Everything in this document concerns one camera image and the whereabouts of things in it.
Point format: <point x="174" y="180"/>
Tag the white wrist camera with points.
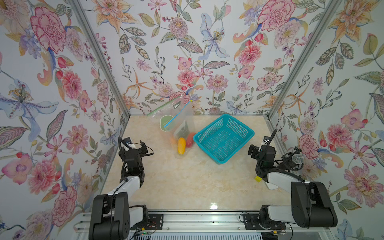
<point x="266" y="141"/>
<point x="128" y="143"/>

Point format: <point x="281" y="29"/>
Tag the clear blue-zipper zip bag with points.
<point x="179" y="126"/>

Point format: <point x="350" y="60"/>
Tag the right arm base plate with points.
<point x="253" y="222"/>

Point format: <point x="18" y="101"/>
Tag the white flat pad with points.
<point x="271" y="186"/>

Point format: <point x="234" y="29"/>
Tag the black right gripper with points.
<point x="256" y="149"/>

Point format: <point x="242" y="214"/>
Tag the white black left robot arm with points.
<point x="112" y="216"/>

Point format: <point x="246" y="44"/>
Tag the red mango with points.
<point x="190" y="140"/>

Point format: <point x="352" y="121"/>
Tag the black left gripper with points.
<point x="140" y="151"/>

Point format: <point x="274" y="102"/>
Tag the clear green-print zip bag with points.
<point x="174" y="119"/>

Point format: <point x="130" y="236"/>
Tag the aluminium front rail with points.
<point x="219" y="225"/>

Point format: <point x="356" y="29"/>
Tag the small yellow block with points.
<point x="257" y="179"/>

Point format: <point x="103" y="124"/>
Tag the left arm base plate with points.
<point x="154" y="222"/>

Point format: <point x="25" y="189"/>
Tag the black microphone on tripod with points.
<point x="292" y="161"/>

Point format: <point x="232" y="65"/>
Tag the teal plastic basket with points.
<point x="223" y="138"/>

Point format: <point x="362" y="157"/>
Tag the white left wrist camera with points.
<point x="128" y="143"/>

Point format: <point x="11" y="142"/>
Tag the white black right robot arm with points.
<point x="310" y="206"/>

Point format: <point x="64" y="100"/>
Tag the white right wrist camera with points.
<point x="266" y="141"/>

